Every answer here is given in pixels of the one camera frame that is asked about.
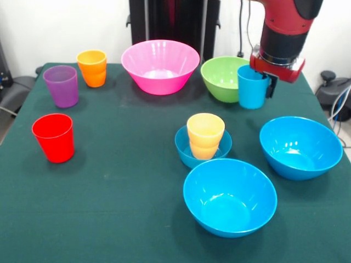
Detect green bowl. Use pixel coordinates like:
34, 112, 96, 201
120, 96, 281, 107
200, 56, 251, 104

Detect pink bowl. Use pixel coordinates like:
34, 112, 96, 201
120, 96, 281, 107
121, 39, 201, 96

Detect red cup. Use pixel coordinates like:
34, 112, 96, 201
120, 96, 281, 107
31, 113, 75, 164

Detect black chair base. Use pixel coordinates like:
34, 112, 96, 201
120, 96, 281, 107
315, 70, 351, 123

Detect small blue bowl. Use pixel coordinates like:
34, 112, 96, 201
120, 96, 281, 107
174, 124, 233, 169

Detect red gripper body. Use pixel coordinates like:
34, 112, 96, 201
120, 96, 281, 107
248, 45, 306, 83

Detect dark green tablecloth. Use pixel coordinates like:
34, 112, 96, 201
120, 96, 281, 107
0, 62, 351, 263

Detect purple cup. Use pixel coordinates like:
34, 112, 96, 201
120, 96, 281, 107
43, 65, 80, 108

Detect blue and white cables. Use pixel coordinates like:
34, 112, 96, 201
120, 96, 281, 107
327, 83, 351, 147

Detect large blue bowl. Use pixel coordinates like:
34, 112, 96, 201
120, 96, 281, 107
183, 158, 278, 238
259, 116, 344, 181

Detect yellow cup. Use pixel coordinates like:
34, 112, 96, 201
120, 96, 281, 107
186, 112, 226, 161

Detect black wall cable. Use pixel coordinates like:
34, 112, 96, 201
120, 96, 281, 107
236, 0, 257, 58

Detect orange cup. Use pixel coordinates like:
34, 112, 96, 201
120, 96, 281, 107
76, 49, 107, 88

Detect blue cup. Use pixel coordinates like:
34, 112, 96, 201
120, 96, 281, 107
237, 65, 271, 110

